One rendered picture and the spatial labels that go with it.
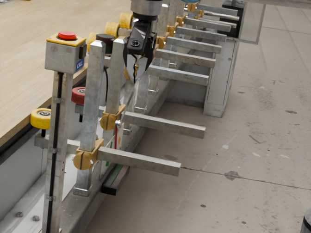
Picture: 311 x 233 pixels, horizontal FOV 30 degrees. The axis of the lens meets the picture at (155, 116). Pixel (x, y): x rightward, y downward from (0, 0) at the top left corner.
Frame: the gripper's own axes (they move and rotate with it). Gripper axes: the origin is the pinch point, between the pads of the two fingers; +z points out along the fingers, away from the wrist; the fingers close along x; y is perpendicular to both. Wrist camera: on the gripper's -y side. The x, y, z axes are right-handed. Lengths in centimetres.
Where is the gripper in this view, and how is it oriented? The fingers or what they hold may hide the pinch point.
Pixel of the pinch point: (134, 80)
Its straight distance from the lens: 174.3
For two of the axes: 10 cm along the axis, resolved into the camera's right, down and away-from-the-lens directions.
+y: 2.1, -3.4, 9.2
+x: -9.7, -2.1, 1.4
